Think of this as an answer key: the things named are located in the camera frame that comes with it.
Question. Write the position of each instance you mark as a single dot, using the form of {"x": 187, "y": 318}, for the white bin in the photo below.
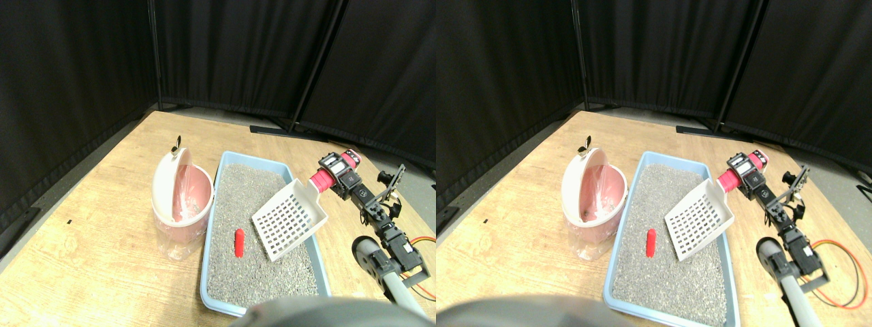
{"x": 573, "y": 187}
{"x": 163, "y": 187}

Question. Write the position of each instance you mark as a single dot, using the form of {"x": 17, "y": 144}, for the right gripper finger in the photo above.
{"x": 334, "y": 165}
{"x": 740, "y": 165}

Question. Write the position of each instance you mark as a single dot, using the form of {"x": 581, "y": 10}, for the black bracket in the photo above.
{"x": 397, "y": 176}
{"x": 802, "y": 176}

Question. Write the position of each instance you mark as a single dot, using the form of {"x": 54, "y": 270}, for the black curtain stand pole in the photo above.
{"x": 579, "y": 54}
{"x": 745, "y": 65}
{"x": 154, "y": 54}
{"x": 320, "y": 65}

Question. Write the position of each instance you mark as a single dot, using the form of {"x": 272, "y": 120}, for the blue litter tray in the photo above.
{"x": 667, "y": 272}
{"x": 259, "y": 272}

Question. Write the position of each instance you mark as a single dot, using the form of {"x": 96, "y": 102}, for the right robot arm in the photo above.
{"x": 773, "y": 252}
{"x": 371, "y": 252}

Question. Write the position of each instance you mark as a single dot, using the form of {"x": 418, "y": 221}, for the red lump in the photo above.
{"x": 651, "y": 243}
{"x": 239, "y": 243}

